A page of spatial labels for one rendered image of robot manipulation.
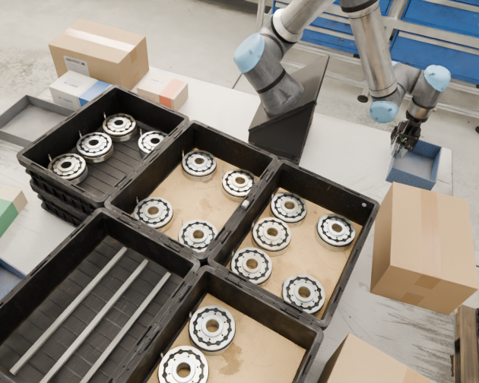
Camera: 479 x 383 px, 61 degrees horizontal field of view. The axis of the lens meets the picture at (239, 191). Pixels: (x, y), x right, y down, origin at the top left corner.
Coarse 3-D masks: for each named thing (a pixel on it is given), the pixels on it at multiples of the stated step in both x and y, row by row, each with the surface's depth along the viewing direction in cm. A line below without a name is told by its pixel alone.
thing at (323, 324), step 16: (272, 176) 110; (320, 176) 111; (256, 192) 106; (352, 192) 108; (368, 224) 103; (224, 240) 97; (208, 256) 92; (352, 256) 95; (224, 272) 90; (256, 288) 88; (288, 304) 86; (336, 304) 87; (320, 320) 84
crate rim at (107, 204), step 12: (192, 120) 122; (180, 132) 118; (216, 132) 119; (168, 144) 114; (240, 144) 117; (156, 156) 113; (144, 168) 108; (132, 180) 105; (120, 192) 102; (252, 192) 105; (108, 204) 99; (240, 204) 102; (120, 216) 98; (144, 228) 96; (228, 228) 98; (168, 240) 94; (216, 240) 95; (192, 252) 92; (204, 252) 93
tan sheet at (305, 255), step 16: (320, 208) 117; (304, 224) 113; (304, 240) 109; (272, 256) 105; (288, 256) 105; (304, 256) 106; (320, 256) 106; (336, 256) 107; (272, 272) 102; (288, 272) 102; (304, 272) 103; (320, 272) 103; (336, 272) 104; (272, 288) 99
